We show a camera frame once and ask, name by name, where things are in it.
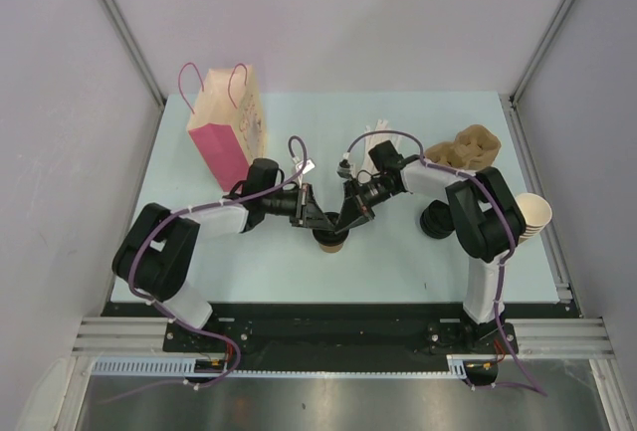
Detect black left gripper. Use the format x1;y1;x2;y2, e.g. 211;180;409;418
262;184;333;232

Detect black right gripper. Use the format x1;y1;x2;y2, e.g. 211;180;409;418
334;177;400;235

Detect pink paper gift bag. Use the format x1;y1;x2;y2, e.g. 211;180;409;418
182;63;267;192

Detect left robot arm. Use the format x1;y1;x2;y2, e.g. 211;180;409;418
111;158;334;351

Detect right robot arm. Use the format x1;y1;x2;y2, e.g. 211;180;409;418
334;140;527;352

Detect white wrapped straws bundle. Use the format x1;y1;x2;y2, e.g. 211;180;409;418
361;119;401;175

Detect black cup lid stack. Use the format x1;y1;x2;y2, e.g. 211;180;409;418
419;200;455;240

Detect brown pulp cup carrier stack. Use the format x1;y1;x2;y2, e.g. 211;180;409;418
425;124;502;171

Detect brown paper cup stack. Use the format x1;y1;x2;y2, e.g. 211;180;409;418
516;192;552;244

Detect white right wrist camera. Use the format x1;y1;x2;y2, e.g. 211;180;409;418
336;154;353;180

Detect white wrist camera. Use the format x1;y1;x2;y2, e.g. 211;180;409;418
336;154;353;180
293;157;316;175

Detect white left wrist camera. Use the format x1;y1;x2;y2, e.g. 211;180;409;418
293;157;316;175

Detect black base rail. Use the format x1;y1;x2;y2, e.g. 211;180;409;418
102;301;581;375

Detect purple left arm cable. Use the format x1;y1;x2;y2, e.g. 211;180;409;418
94;136;308;405

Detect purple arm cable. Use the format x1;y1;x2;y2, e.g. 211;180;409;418
345;130;548;397
94;136;308;405

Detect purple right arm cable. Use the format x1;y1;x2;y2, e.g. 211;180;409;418
345;130;548;397

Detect left aluminium frame post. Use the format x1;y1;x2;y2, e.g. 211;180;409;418
98;0;167;111

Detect aluminium frame post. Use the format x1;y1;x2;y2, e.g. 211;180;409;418
98;0;167;111
509;0;577;108

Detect right aluminium frame post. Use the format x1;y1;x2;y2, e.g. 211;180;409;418
509;0;577;108

